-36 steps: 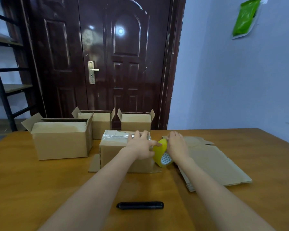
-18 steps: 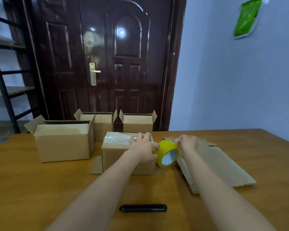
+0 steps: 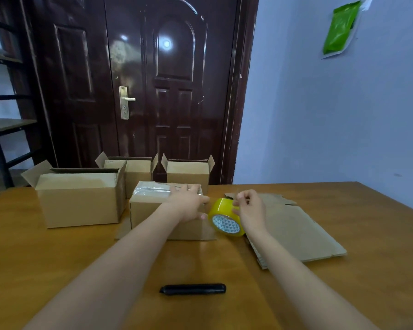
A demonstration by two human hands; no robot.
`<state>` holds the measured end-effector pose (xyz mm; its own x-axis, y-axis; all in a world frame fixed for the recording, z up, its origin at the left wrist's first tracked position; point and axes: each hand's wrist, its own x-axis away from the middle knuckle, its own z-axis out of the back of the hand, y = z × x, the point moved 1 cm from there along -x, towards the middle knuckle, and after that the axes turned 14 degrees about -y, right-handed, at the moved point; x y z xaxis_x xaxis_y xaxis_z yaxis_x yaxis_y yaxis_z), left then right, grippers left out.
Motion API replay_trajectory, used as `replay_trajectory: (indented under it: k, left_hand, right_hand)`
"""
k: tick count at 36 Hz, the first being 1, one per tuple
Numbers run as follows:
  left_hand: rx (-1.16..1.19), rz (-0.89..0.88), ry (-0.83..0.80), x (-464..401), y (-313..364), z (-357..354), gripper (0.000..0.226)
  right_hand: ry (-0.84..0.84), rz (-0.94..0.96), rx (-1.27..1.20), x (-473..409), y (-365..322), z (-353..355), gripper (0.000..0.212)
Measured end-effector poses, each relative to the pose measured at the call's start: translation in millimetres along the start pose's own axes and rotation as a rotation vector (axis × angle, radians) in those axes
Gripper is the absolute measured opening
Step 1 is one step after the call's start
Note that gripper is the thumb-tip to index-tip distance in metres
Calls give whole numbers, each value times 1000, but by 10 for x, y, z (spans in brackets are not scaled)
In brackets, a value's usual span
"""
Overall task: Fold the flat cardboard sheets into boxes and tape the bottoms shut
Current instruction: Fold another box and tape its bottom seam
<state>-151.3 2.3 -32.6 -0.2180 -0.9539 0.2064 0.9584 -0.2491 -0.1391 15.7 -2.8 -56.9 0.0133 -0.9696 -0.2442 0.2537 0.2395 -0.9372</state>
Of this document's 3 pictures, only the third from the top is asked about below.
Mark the person's left hand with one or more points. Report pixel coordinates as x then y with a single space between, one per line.
185 203

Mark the person's right hand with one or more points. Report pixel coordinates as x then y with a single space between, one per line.
252 215

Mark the person's right thumb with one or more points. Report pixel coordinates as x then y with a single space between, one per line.
236 211

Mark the person's left thumb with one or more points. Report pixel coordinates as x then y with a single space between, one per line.
203 216

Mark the yellow packing tape roll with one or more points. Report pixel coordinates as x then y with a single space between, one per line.
224 219

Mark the taped cardboard box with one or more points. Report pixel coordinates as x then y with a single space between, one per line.
148 209

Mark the person's right forearm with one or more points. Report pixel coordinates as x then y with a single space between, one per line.
296 285

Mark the person's left forearm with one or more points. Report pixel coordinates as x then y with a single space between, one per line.
110 271

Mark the small open cardboard box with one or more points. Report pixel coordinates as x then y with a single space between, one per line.
187 173
137 175

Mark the flattened cardboard boxes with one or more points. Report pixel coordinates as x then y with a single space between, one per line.
296 230

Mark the black utility knife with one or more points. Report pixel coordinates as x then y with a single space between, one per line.
192 289

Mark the large open cardboard box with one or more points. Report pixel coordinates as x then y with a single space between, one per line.
77 202

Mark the dark brown door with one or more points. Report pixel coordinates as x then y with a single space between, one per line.
158 82

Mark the green plastic packet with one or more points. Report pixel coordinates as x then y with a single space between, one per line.
340 29

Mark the black metal shelf rack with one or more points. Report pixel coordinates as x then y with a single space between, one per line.
0 127

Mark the white paper sheet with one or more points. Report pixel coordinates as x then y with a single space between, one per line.
366 4

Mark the dark brown door frame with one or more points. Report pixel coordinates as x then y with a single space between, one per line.
242 82

